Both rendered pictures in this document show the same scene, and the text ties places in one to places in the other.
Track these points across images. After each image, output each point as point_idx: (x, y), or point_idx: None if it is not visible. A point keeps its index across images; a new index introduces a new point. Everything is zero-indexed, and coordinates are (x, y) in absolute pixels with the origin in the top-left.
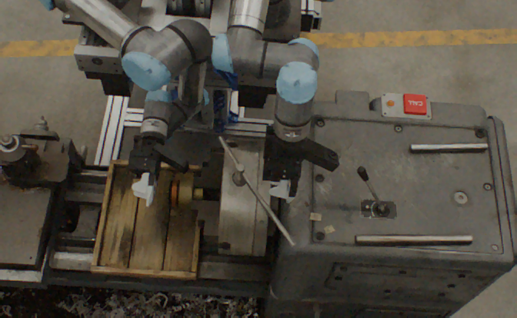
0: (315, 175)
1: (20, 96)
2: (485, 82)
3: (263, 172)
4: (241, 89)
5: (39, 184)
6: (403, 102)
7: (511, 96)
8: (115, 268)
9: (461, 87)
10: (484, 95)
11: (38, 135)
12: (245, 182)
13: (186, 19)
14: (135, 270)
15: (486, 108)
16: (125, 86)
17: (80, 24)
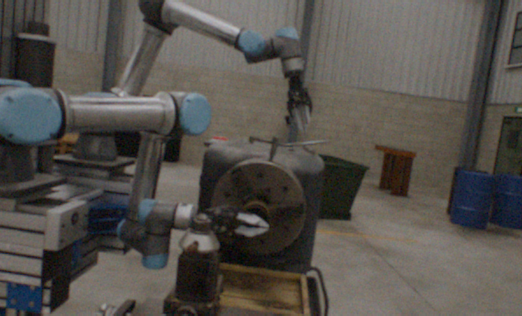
0: (269, 151)
1: None
2: (69, 299)
3: (308, 95)
4: None
5: (219, 296)
6: (218, 139)
7: (89, 293)
8: (304, 305)
9: (66, 309)
10: (80, 302)
11: (126, 311)
12: (273, 161)
13: None
14: (304, 296)
15: (92, 304)
16: (68, 277)
17: (28, 191)
